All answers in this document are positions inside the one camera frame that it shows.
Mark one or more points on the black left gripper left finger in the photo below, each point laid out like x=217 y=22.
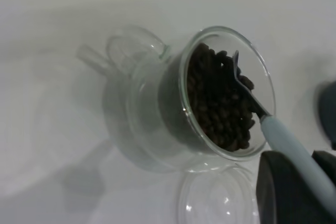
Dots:
x=288 y=197

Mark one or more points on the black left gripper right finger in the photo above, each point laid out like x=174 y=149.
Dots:
x=328 y=162

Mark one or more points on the clear double-wall glass cup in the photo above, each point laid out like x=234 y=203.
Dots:
x=147 y=119

